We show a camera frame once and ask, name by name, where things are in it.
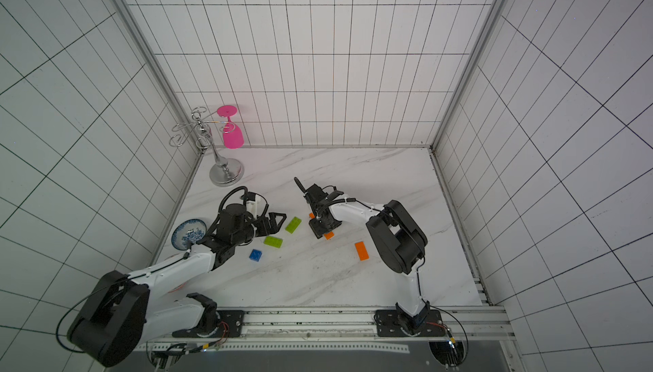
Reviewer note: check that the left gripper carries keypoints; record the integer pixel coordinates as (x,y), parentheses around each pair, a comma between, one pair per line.
(274,227)

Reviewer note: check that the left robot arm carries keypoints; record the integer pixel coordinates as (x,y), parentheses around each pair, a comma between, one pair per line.
(126,310)

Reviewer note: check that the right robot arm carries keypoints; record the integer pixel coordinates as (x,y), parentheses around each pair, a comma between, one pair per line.
(399,240)

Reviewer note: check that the green lego brick lower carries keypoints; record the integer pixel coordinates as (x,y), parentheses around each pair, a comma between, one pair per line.
(274,242)

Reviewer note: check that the green lego brick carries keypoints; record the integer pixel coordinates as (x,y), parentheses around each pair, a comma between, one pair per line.
(274,242)
(293,225)

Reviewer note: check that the green lego brick upper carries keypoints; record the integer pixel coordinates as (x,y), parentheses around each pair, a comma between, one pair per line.
(293,225)

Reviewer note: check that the blue lego brick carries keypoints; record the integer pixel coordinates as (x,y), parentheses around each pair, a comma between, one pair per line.
(256,255)

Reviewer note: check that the chrome glass holder stand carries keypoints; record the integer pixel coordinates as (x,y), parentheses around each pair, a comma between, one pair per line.
(225,171)

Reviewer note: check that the blue patterned bowl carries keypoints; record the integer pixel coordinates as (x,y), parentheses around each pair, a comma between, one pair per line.
(188,233)

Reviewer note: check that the pink plastic wine glass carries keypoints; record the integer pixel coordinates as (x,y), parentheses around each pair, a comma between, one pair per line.
(231,132)

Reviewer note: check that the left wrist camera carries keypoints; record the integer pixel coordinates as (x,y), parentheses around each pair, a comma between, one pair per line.
(255,204)

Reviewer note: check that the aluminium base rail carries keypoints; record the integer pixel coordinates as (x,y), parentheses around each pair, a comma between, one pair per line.
(315,324)

